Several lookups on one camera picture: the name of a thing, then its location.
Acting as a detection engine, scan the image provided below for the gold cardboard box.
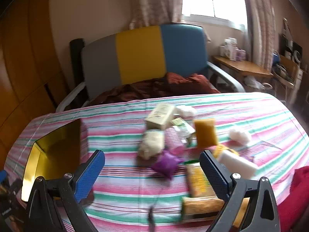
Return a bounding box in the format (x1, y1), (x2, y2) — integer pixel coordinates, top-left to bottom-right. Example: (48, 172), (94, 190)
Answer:
(21, 119), (82, 201)

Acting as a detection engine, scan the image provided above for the pink clear plastic case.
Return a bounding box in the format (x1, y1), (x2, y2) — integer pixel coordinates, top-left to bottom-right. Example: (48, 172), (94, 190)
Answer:
(165, 128), (188, 154)

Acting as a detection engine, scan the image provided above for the yellow snack packet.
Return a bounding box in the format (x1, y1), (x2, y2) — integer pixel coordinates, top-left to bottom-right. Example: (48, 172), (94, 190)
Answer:
(185, 161), (218, 198)

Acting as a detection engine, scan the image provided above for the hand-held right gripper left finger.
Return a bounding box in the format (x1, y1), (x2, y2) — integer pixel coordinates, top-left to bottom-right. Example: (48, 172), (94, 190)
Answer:
(25, 150), (105, 232)

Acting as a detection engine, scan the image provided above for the clear plastic bag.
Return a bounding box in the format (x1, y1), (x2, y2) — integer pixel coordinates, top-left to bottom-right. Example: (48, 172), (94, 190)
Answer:
(243, 75), (264, 90)

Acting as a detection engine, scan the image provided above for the wooden side table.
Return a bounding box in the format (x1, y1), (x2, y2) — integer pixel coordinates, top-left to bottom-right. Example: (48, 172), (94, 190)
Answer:
(212, 55), (274, 78)

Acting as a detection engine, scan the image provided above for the window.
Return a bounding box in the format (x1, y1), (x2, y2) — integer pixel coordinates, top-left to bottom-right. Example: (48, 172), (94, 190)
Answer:
(181, 0), (248, 31)

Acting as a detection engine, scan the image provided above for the yellow sponge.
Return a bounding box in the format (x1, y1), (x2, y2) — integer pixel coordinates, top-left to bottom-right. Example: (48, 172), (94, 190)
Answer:
(194, 118), (219, 149)

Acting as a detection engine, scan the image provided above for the purple pouch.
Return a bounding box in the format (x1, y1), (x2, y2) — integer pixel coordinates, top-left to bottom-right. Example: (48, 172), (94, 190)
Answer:
(151, 149), (182, 180)

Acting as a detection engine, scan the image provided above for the white foam block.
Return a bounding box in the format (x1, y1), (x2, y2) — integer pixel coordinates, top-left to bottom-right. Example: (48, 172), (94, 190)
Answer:
(218, 149), (258, 181)

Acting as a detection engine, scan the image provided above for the dark red cloth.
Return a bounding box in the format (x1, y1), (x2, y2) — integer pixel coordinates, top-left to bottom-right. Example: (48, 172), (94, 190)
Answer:
(89, 72), (221, 106)

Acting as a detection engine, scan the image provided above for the bright red cloth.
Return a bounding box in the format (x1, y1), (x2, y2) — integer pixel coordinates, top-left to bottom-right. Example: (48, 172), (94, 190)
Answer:
(278, 166), (309, 232)

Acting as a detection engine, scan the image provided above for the wooden chair with clutter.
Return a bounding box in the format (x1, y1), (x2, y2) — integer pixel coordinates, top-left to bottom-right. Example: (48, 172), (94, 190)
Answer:
(272, 53), (303, 103)

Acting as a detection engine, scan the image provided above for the large white plastic wad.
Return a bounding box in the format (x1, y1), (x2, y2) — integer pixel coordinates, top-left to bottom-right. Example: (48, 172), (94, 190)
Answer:
(229, 128), (252, 147)

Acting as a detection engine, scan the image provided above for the pink lace curtain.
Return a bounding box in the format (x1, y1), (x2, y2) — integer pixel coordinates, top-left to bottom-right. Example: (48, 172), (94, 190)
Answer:
(131, 0), (184, 28)
(241, 0), (278, 71)

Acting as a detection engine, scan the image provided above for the small white plastic wad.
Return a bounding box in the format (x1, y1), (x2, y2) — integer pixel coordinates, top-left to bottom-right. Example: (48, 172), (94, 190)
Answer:
(176, 105), (196, 117)

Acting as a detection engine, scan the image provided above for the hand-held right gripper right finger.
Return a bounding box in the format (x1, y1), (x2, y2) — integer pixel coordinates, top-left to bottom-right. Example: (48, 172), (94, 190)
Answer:
(199, 150), (280, 232)

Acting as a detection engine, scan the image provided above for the grey yellow blue armchair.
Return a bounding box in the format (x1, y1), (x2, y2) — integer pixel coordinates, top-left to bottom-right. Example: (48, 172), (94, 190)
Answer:
(56, 24), (246, 113)

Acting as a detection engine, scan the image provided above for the thin black cord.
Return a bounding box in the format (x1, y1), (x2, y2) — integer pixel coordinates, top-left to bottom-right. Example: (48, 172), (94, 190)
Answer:
(148, 206), (156, 232)

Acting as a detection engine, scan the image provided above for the striped bed sheet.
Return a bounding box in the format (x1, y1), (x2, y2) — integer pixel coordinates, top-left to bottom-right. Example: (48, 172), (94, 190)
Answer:
(5, 92), (309, 232)

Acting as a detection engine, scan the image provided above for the tall white box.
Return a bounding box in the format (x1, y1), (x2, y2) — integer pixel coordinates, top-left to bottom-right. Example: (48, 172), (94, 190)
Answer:
(223, 38), (238, 61)

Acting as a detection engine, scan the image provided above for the cream printed carton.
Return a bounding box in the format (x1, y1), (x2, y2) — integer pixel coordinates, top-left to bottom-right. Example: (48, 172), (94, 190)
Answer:
(145, 103), (176, 130)

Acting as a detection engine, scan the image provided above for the cream fluffy ball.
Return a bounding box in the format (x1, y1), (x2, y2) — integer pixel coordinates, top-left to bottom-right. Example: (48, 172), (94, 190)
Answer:
(137, 129), (166, 160)

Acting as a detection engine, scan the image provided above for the small green box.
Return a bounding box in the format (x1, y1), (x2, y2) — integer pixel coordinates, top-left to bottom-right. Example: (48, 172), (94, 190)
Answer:
(171, 117), (196, 146)

